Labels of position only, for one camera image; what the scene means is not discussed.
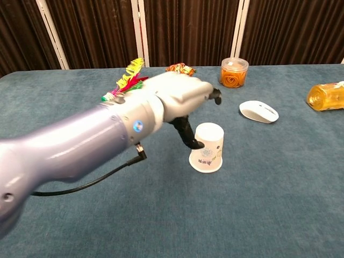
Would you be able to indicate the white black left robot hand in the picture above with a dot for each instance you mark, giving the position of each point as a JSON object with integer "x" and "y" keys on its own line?
{"x": 182, "y": 94}

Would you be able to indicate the white floral paper cup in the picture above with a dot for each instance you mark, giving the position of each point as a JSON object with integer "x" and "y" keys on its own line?
{"x": 208, "y": 145}

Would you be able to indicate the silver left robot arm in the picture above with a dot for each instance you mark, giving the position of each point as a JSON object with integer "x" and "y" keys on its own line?
{"x": 80, "y": 139}

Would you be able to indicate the green orange snack bag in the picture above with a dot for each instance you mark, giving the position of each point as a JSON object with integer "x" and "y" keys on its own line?
{"x": 182, "y": 69}

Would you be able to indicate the clear jar of rubber bands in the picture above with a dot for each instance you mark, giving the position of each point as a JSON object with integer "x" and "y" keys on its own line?
{"x": 233, "y": 76}

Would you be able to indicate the colourful feather shuttlecock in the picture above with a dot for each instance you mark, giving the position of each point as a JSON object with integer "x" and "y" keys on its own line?
{"x": 131, "y": 72}

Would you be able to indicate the dark brown pleated curtain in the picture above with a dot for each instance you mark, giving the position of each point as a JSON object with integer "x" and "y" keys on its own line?
{"x": 188, "y": 27}

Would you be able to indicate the white computer mouse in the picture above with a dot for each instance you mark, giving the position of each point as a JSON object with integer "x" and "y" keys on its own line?
{"x": 258, "y": 111}

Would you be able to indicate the yellow liquid plastic bottle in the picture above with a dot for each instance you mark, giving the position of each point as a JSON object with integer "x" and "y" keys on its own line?
{"x": 326, "y": 98}

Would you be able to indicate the white frame post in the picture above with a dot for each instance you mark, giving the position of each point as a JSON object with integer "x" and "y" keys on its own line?
{"x": 52, "y": 32}
{"x": 140, "y": 29}
{"x": 239, "y": 27}

